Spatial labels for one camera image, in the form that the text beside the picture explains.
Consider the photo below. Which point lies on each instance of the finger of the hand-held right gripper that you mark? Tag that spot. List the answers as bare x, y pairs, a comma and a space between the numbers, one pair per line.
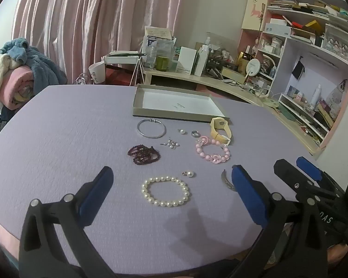
284, 169
307, 168

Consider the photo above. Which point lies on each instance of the clear figurine display case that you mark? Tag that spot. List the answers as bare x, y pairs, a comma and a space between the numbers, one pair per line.
338, 42

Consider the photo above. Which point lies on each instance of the stack of books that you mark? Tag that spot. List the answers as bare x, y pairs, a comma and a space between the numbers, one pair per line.
282, 3

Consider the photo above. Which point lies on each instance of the gold box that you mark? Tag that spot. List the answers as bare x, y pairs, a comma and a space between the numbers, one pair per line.
243, 60

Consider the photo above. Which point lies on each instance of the black pouch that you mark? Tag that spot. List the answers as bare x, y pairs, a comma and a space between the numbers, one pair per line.
298, 69

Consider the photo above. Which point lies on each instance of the small pearl earring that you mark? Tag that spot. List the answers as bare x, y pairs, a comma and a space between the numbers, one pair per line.
181, 131

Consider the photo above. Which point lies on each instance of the silver earring cluster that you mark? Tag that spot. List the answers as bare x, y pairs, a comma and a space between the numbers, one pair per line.
171, 144

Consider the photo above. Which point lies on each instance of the paper-covered box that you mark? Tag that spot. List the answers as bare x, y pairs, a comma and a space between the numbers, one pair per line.
158, 36

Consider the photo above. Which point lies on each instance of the round white mirror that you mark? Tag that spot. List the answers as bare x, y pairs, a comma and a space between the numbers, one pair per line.
253, 66

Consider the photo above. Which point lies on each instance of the white utility cart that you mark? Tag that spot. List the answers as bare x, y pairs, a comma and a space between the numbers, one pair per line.
119, 59

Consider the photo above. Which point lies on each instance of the flat white box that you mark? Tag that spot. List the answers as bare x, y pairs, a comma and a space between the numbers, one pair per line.
277, 29

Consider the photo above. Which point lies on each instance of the white printed cup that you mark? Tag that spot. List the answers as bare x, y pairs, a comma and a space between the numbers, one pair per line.
96, 73

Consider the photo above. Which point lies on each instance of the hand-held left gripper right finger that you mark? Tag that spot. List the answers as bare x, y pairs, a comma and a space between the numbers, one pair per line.
249, 197

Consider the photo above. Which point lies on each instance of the cream cloth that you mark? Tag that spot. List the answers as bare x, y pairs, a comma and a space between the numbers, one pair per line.
0, 69

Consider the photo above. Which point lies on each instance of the large pearl earring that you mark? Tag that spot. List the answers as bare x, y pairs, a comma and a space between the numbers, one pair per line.
190, 175

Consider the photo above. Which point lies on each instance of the clear plastic bottle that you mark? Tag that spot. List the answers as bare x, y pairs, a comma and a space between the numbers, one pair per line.
152, 58

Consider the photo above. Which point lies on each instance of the pink and white bookshelf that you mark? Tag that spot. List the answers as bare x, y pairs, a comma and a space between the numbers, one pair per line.
313, 72

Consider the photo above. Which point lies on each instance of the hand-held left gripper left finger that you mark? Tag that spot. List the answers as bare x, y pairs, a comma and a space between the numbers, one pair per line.
95, 197

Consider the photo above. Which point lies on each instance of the pink curtain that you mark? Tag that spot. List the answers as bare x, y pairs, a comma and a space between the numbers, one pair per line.
75, 20

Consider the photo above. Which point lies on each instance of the cream corner desk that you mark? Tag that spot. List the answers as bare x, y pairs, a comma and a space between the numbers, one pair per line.
208, 82

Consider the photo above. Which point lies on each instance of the tall white box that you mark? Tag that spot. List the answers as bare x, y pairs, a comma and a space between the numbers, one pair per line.
201, 62

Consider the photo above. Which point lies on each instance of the white carton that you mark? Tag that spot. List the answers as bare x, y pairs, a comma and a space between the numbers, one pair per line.
185, 60

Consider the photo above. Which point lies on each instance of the white spray bottle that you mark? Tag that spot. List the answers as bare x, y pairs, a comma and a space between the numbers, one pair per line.
317, 94

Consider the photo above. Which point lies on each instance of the green jar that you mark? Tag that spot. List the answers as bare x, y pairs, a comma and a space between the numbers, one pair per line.
163, 63

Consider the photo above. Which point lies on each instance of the black hair brush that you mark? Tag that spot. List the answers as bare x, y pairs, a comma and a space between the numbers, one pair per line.
127, 54

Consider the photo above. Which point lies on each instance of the shallow cardboard box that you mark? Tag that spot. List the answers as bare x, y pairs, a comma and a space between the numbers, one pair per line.
177, 101

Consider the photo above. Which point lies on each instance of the silver bangle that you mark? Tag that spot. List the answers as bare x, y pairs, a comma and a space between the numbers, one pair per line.
155, 120

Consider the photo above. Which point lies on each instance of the pink rolled blanket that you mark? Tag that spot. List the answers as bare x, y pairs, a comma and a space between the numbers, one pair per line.
17, 87

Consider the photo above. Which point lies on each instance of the blue fleece blanket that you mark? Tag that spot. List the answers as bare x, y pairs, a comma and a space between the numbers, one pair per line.
43, 63

